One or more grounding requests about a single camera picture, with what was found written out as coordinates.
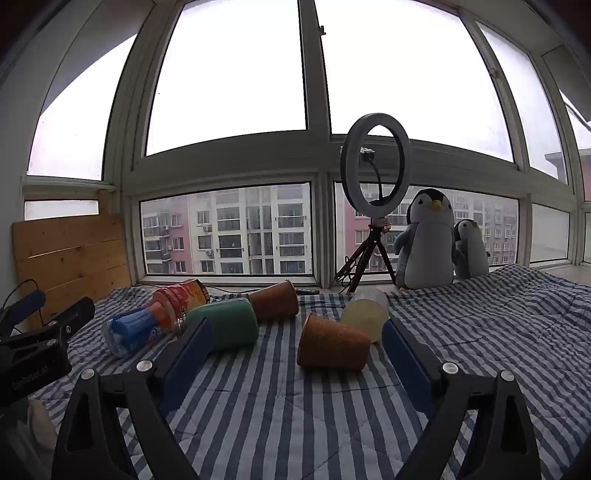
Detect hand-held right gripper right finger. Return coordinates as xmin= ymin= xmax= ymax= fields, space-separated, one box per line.
xmin=382 ymin=318 xmax=542 ymax=480

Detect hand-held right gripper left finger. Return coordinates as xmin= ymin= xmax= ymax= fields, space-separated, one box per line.
xmin=52 ymin=318 xmax=214 ymax=480

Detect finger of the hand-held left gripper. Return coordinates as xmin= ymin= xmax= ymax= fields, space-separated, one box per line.
xmin=0 ymin=290 xmax=47 ymax=337
xmin=0 ymin=296 xmax=96 ymax=365

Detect brown speckled paper cup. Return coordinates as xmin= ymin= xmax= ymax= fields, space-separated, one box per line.
xmin=250 ymin=280 xmax=300 ymax=323
xmin=297 ymin=313 xmax=372 ymax=373

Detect green cup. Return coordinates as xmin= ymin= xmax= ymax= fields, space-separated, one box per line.
xmin=187 ymin=298 xmax=260 ymax=354

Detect blue printed cup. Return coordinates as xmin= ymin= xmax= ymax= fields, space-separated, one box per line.
xmin=102 ymin=302 xmax=180 ymax=359

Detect translucent yellowish plastic cup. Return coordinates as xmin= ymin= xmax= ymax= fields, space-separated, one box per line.
xmin=340 ymin=288 xmax=390 ymax=343

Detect red orange printed cup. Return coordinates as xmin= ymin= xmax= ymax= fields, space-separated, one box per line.
xmin=154 ymin=279 xmax=211 ymax=334

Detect wooden board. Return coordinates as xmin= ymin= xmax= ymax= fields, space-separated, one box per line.
xmin=12 ymin=213 xmax=133 ymax=331

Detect blue white striped blanket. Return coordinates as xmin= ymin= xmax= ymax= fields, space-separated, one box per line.
xmin=31 ymin=264 xmax=591 ymax=480

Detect large grey penguin plush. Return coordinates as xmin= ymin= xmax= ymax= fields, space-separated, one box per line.
xmin=393 ymin=188 xmax=459 ymax=292

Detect small grey penguin plush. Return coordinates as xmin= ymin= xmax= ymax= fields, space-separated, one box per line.
xmin=452 ymin=219 xmax=491 ymax=280

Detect black tripod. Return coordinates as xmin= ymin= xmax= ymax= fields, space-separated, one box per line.
xmin=334 ymin=213 xmax=399 ymax=295

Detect black ring light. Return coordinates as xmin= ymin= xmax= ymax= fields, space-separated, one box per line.
xmin=340 ymin=113 xmax=412 ymax=214

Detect white window frame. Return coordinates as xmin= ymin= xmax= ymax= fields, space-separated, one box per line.
xmin=0 ymin=0 xmax=591 ymax=289

